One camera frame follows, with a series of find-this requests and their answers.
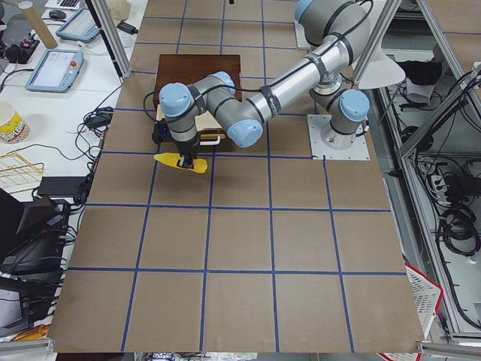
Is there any white red plastic basket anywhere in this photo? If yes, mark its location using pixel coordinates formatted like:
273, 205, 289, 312
404, 261, 443, 340

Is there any black power adapter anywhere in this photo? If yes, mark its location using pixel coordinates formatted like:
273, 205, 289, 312
117, 21, 138, 35

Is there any cardboard tube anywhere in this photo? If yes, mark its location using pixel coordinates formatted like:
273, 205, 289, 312
18, 1, 58, 49

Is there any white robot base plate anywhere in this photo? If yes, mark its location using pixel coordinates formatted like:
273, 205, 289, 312
307, 114, 370, 161

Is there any far blue teach pendant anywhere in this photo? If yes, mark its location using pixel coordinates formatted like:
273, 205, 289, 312
56, 8, 99, 43

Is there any dark wooden drawer cabinet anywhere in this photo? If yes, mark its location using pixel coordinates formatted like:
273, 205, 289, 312
153, 53, 241, 109

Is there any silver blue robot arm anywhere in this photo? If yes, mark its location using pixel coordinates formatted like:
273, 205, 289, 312
154, 1, 373, 173

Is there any black computer mouse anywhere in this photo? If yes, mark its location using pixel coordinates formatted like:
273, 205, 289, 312
48, 9, 67, 20

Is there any yellow corn cob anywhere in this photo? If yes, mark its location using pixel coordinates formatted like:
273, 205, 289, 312
153, 153, 207, 174

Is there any aluminium frame post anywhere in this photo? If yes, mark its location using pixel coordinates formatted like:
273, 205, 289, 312
85, 0, 132, 79

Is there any near blue teach pendant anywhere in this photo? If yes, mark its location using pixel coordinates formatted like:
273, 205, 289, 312
25, 50, 84, 93

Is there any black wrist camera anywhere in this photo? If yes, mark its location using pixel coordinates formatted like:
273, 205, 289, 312
151, 122, 171, 145

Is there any blue teach pendant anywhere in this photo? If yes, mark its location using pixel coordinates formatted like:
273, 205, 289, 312
25, 50, 84, 93
56, 8, 99, 43

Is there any yellow popcorn paper cup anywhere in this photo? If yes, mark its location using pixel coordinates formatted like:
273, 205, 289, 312
0, 101, 30, 144

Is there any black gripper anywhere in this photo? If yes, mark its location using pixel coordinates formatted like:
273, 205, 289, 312
174, 138, 199, 168

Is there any white chair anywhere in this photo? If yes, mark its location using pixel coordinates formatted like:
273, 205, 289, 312
295, 0, 407, 90

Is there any gold wire rack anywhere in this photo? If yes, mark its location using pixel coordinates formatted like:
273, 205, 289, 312
1, 153, 44, 193

